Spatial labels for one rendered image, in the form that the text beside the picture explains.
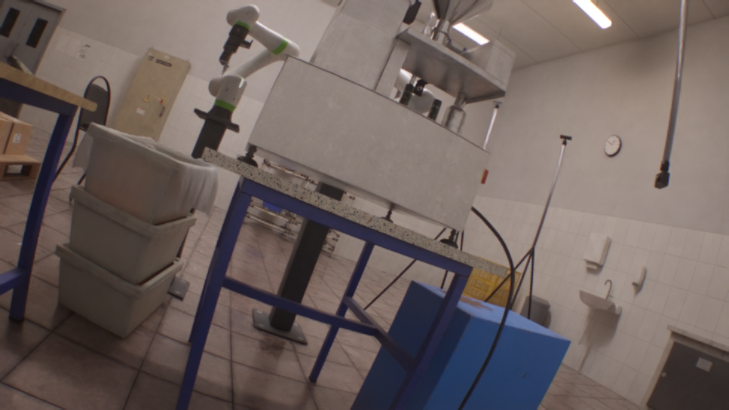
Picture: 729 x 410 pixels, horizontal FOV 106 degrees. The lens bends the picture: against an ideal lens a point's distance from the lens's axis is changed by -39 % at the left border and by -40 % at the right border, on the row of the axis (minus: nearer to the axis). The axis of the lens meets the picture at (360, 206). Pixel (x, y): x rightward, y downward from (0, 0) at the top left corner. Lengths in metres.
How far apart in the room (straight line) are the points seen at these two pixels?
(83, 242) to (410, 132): 1.15
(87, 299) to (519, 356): 1.48
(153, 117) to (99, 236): 5.13
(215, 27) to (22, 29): 3.95
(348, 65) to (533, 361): 1.04
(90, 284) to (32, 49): 7.03
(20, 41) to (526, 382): 8.54
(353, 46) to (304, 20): 6.17
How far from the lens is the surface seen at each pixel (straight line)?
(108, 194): 1.44
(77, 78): 7.55
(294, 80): 0.96
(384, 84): 1.04
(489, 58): 1.15
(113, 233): 1.43
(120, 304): 1.47
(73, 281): 1.56
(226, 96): 2.11
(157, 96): 6.54
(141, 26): 7.40
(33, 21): 8.47
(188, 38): 7.11
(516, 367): 1.32
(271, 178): 0.84
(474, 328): 1.14
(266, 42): 2.25
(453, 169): 1.07
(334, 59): 1.03
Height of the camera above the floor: 0.74
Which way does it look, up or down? 1 degrees up
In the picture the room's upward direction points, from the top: 22 degrees clockwise
